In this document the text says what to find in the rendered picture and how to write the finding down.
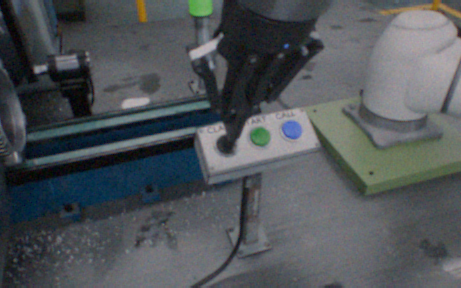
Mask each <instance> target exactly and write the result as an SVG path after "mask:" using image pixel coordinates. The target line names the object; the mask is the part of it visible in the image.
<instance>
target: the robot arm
mask: <svg viewBox="0 0 461 288"><path fill-rule="evenodd" d="M337 1H338V0H223V5H222V12H221V22H220V23H219V26H218V27H217V28H216V29H215V31H214V32H213V34H212V41H210V42H209V43H206V44H205V45H203V46H202V47H201V46H200V45H199V44H198V43H190V44H188V46H187V47H186V50H187V53H188V57H189V60H190V63H191V68H192V70H193V71H194V72H195V74H196V75H198V76H199V77H200V78H202V82H203V85H204V87H205V92H206V95H207V98H208V100H209V105H210V107H211V110H212V113H213V114H219V115H220V117H221V120H222V122H223V127H224V129H225V131H226V136H227V138H228V141H233V140H237V139H240V136H241V134H242V132H243V130H244V126H245V124H246V122H247V119H251V117H253V115H254V116H255V115H258V114H260V113H261V107H260V105H261V103H262V102H265V103H268V104H269V103H273V102H275V100H276V99H277V98H278V97H279V96H280V95H281V93H282V92H283V91H284V90H285V88H286V87H287V86H288V85H289V83H290V82H291V81H293V78H295V77H296V74H298V73H299V72H300V70H301V69H302V68H303V67H304V65H305V64H307V62H308V61H309V60H311V59H312V58H313V57H315V56H316V55H317V54H318V53H320V52H321V50H324V48H325V46H324V44H323V43H322V41H321V38H320V36H319V35H318V32H317V30H316V29H315V27H314V25H315V24H316V22H317V21H318V18H319V16H320V15H322V14H325V13H326V12H327V11H329V10H330V9H331V8H332V7H333V6H334V5H335V4H336V3H337ZM456 35H457V29H456V27H455V25H454V24H453V23H452V22H451V20H449V19H448V18H447V17H444V16H443V15H442V14H441V13H437V12H434V11H430V10H410V11H406V12H403V13H401V14H399V15H397V17H395V18H394V19H393V21H391V22H390V24H389V25H388V26H387V28H386V29H385V31H384V32H383V33H382V35H381V36H380V37H379V39H378V41H377V42H376V44H375V47H374V49H373V50H372V53H371V57H370V60H369V63H368V69H367V72H366V76H365V80H364V87H362V88H360V96H361V97H362V100H361V102H360V103H355V104H346V105H343V106H342V113H343V114H345V115H346V116H349V117H350V119H351V120H353V122H354V123H356V124H357V127H359V128H360V130H362V131H363V132H364V134H366V135H367V137H369V139H370V140H371V142H372V145H373V146H374V147H375V148H377V149H380V150H384V149H386V148H389V147H391V146H392V145H400V144H403V143H407V142H411V141H418V140H421V139H425V138H441V137H442V136H443V133H444V130H443V128H442V127H440V126H439V125H437V124H436V123H433V122H432V121H431V120H429V118H428V114H429V113H443V114H446V115H449V116H453V117H455V118H457V119H459V120H461V39H460V38H458V37H456ZM219 54H220V55H221V56H222V57H223V58H224V59H225V60H226V61H228V62H229V64H228V68H227V71H226V78H225V81H224V85H223V88H222V89H219V88H218V85H217V81H216V75H215V73H214V71H215V70H216V66H215V64H216V62H217V60H216V57H217V56H218V55H219ZM271 84H272V86H271ZM219 91H220V92H221V94H219Z"/></svg>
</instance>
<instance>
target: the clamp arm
mask: <svg viewBox="0 0 461 288"><path fill-rule="evenodd" d="M0 13H1V14H2V17H3V21H4V22H5V24H6V28H7V31H8V32H9V35H10V39H11V40H12V45H11V49H12V50H13V52H16V53H17V56H18V58H19V60H20V63H21V67H22V68H23V71H24V72H25V76H26V78H27V81H28V84H36V83H39V77H40V76H42V75H41V74H40V71H36V69H39V67H38V66H36V64H35V63H34V60H33V58H32V54H31V52H30V49H29V48H28V43H27V41H26V39H25V36H24V32H23V31H22V28H21V24H20V22H19V20H18V17H17V14H16V11H15V9H14V7H13V3H12V0H0ZM36 73H37V74H39V75H37V74H36Z"/></svg>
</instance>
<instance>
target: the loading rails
mask: <svg viewBox="0 0 461 288"><path fill-rule="evenodd" d="M222 123H223V122H222V120H221V117H220V115H219V114H213V113H212V110H211V107H210V105H209V100H208V98H207V95H206V94H203V95H199V96H191V97H186V98H182V99H174V100H169V101H164V102H160V103H152V104H147V105H143V106H135V107H130V108H126V109H117V110H113V111H109V112H104V113H96V114H92V115H87V116H78V117H75V118H70V119H66V120H57V121H53V122H49V123H40V124H36V125H32V126H27V127H25V134H26V143H27V145H26V151H25V152H26V153H25V158H24V159H23V160H21V162H22V163H25V164H26V162H28V163H29V164H28V165H27V164H26V165H27V166H28V167H27V166H26V165H25V164H18V165H17V169H16V166H15V165H14V166H7V167H6V172H3V173H4V174H5V176H7V180H8V181H9V183H10V187H11V190H12V196H13V201H12V208H11V215H10V225H12V224H15V223H18V222H24V221H28V220H32V219H38V218H41V217H44V216H48V215H54V214H57V213H59V219H60V223H61V224H65V223H68V222H75V221H78V220H81V219H82V208H84V207H87V206H90V205H93V204H100V203H103V202H107V201H113V200H116V199H120V198H123V197H129V196H132V195H136V194H139V193H140V195H141V199H142V204H148V203H151V202H154V201H157V200H161V196H160V192H159V189H162V188H165V187H168V186H175V185H178V184H181V183H188V182H191V181H195V180H198V179H204V176H203V172H202V167H201V165H200V162H199V159H198V154H197V151H196V148H195V132H196V130H197V129H199V128H203V127H210V126H214V125H218V124H222ZM36 130H37V131H36ZM35 131H36V133H37V135H36V133H35ZM33 132H34V133H35V134H34V133H33ZM27 133H28V134H27ZM39 133H40V134H39ZM31 134H33V135H34V136H33V135H31ZM35 135H36V136H37V137H36V136H35ZM29 136H30V137H33V138H30V139H29ZM27 138H28V139H27ZM33 156H34V157H33ZM32 157H33V159H32ZM25 159H26V160H27V161H26V160H25ZM35 159H36V161H35ZM35 162H38V164H37V165H36V163H35ZM20 167H22V168H20ZM24 167H25V168H24ZM10 168H11V169H14V170H11V169H10ZM8 170H10V171H8Z"/></svg>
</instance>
